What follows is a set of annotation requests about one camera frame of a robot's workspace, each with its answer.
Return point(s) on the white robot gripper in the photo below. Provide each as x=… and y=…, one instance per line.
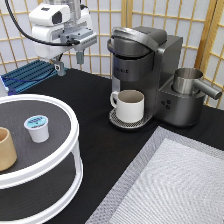
x=49, y=22

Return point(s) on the white blue coffee pod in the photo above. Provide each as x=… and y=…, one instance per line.
x=37, y=127

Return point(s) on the grey pod coffee machine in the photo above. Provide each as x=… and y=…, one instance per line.
x=145, y=59

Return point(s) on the blue ribbed mat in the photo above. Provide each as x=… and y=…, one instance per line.
x=28, y=75

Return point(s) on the white ceramic mug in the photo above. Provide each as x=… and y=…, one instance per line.
x=128, y=105

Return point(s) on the tan wooden cup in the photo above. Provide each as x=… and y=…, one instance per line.
x=8, y=155

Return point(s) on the steel milk frother jug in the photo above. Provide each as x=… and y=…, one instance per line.
x=188, y=81

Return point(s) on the white round two-tier shelf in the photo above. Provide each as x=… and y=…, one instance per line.
x=46, y=176

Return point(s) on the wooden shoji screen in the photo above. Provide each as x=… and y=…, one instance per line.
x=199, y=22

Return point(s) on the grey woven placemat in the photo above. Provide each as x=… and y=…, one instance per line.
x=172, y=180

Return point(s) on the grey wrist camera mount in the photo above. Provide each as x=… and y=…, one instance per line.
x=80, y=39

